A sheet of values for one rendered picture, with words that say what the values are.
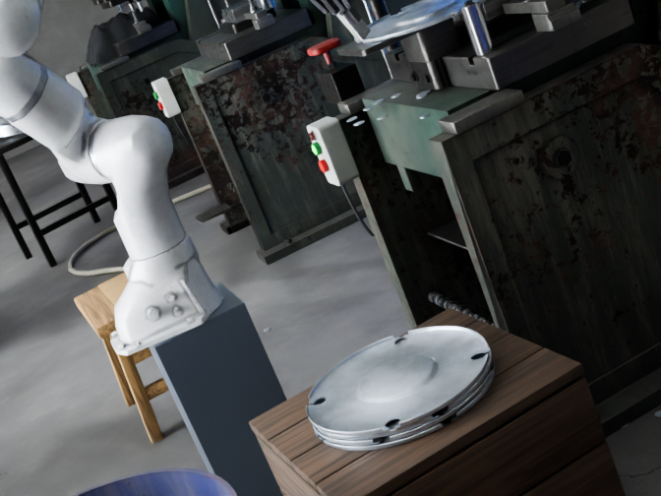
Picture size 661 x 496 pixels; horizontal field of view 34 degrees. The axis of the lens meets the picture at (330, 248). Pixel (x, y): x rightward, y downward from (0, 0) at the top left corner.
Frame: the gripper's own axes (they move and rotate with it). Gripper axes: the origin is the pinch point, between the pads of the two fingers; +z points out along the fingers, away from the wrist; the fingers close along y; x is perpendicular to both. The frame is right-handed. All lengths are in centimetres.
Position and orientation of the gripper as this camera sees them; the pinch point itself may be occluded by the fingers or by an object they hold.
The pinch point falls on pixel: (353, 22)
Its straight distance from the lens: 206.3
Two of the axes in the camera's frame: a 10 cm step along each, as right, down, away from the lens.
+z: 5.9, 6.2, 5.1
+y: 6.6, -0.1, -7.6
